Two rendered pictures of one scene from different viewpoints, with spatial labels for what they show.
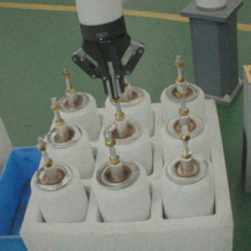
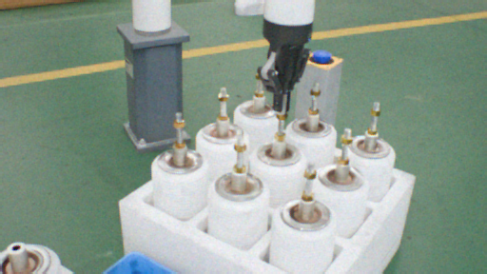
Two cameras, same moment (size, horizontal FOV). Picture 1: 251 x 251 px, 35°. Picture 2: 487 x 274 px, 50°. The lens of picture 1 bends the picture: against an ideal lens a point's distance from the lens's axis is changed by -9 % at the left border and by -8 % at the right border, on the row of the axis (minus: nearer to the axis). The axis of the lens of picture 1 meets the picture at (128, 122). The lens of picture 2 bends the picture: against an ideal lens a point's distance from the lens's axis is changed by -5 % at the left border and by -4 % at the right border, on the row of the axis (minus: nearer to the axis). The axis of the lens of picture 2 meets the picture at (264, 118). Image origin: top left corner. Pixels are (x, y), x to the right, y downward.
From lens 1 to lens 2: 0.86 m
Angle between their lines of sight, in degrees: 58
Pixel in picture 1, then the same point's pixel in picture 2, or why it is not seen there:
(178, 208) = (382, 185)
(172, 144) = (322, 143)
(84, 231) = (359, 251)
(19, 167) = not seen: outside the picture
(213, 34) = (171, 61)
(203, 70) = (156, 112)
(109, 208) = (358, 212)
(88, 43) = (283, 51)
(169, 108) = (265, 126)
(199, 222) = (399, 187)
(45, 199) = (328, 237)
